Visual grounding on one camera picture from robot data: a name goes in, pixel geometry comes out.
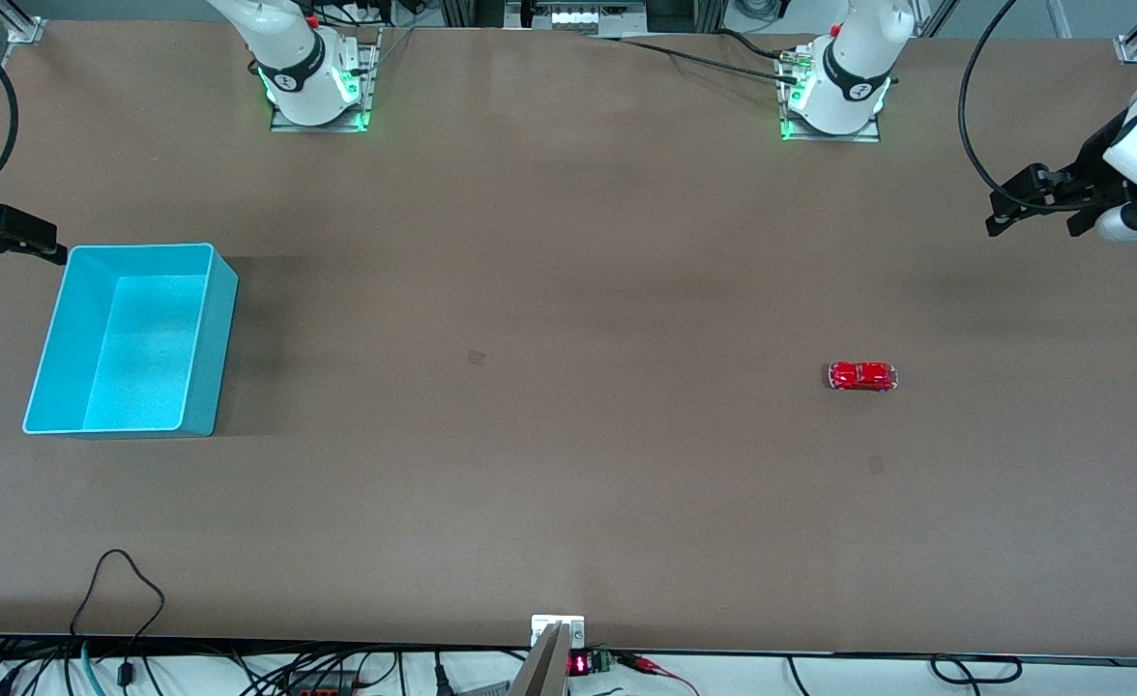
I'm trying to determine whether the red beetle toy car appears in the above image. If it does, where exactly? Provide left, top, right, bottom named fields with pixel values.
left=827, top=361, right=899, bottom=392

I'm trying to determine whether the blue plastic box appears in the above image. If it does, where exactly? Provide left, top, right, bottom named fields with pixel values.
left=22, top=243, right=240, bottom=439

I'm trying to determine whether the black equipment rack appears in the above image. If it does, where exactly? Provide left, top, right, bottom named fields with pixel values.
left=438, top=0, right=730, bottom=33

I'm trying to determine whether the black orange connector block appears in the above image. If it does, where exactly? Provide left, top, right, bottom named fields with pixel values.
left=283, top=668, right=363, bottom=694

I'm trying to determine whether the grey aluminium bar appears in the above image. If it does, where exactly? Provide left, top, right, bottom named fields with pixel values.
left=508, top=623, right=570, bottom=696

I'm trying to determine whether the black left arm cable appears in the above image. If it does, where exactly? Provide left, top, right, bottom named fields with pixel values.
left=957, top=0, right=1026, bottom=210

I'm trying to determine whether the black braided connector cable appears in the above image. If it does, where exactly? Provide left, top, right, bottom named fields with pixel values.
left=717, top=28, right=813, bottom=69

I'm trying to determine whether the thick black table cable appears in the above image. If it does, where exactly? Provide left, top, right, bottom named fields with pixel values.
left=592, top=34, right=803, bottom=85

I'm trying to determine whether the thin black cable with ferrite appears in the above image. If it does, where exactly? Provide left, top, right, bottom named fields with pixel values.
left=70, top=549, right=166, bottom=690

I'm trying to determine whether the black looped cable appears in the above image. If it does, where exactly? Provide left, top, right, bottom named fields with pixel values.
left=928, top=653, right=1025, bottom=685

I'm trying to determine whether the red clip lead wire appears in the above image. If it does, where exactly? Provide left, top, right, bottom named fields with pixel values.
left=616, top=652, right=701, bottom=696

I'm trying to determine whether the white metal bracket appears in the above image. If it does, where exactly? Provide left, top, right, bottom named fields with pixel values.
left=531, top=614, right=587, bottom=650

